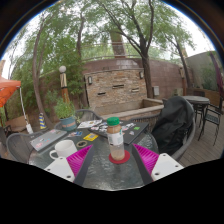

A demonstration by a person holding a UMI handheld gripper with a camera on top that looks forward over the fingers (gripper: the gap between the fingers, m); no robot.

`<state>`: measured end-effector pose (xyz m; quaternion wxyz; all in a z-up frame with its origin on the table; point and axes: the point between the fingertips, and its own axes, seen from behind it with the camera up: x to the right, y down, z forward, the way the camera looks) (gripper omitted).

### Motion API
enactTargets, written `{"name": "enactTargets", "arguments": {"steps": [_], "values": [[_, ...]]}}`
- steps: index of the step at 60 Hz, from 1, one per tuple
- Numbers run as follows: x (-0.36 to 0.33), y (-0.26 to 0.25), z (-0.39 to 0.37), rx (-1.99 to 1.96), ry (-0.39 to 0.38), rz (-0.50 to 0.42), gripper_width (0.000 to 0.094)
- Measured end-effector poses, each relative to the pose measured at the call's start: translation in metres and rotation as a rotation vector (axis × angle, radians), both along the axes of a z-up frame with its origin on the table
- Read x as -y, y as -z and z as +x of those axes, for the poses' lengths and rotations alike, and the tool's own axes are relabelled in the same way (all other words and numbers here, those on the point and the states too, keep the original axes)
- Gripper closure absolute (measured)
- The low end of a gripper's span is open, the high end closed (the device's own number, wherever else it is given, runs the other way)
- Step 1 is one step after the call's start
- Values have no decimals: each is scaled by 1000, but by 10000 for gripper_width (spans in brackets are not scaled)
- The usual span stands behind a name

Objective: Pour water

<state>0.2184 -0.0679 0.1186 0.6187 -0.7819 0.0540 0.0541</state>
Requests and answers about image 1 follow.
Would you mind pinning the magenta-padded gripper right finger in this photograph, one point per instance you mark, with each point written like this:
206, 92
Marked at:
160, 166

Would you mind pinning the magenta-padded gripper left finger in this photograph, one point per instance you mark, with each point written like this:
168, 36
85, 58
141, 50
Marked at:
63, 168

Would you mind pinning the green-capped coffee drink bottle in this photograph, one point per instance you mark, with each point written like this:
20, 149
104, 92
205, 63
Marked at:
116, 140

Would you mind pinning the white ceramic mug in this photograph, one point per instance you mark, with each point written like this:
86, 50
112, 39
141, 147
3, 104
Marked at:
65, 148

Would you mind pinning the grey laptop with stickers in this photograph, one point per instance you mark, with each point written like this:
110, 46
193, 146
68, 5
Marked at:
48, 139

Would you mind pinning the flat round red coaster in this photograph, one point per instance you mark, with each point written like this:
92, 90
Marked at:
127, 158

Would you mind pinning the blue card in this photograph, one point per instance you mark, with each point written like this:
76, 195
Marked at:
75, 134

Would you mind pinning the yellow card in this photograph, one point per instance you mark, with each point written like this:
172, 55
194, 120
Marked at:
90, 136

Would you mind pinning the black laptop with stickers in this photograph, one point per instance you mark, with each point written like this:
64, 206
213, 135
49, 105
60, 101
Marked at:
131, 131

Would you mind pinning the black jacket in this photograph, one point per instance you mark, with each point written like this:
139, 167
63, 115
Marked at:
173, 123

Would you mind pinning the blue and yellow striped bollard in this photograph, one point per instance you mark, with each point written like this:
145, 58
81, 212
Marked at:
42, 121

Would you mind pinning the white printed paper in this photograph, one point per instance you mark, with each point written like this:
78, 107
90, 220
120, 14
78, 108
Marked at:
89, 124

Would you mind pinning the potted plant in teal pot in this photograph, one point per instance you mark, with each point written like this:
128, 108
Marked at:
67, 116

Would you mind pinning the black metal chair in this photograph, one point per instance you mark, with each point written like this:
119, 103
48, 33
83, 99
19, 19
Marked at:
212, 117

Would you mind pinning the round dark patio table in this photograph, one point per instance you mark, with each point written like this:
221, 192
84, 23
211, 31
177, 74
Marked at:
196, 100

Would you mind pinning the orange patio umbrella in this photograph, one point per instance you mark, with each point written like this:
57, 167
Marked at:
6, 90

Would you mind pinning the grey wall utility box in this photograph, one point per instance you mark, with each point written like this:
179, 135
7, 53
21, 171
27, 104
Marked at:
155, 90

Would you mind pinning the globe-topped lamp post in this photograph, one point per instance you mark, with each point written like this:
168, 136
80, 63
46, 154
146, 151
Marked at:
63, 86

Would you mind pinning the black wall lantern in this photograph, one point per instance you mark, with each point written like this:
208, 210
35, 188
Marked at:
141, 74
90, 80

